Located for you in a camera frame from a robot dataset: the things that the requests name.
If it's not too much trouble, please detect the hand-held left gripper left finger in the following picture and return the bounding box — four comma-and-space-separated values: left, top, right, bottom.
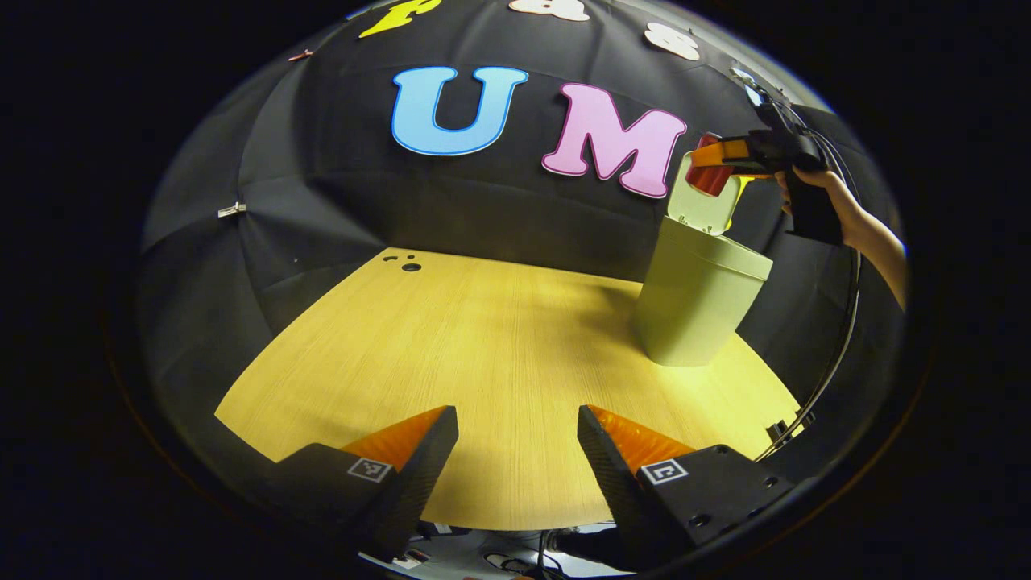
270, 405, 460, 563

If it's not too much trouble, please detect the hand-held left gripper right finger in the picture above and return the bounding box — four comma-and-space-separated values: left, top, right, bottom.
577, 405, 797, 569

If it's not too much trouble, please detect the orange pop can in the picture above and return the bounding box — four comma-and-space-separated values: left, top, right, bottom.
685, 133, 734, 197

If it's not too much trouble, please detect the green desktop garbage bin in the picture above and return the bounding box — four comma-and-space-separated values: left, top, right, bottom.
631, 153, 774, 367

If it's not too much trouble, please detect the black backdrop cloth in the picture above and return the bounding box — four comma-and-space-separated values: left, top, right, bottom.
137, 0, 907, 484

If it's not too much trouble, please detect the black cable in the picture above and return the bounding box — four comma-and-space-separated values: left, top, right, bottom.
753, 113, 864, 462

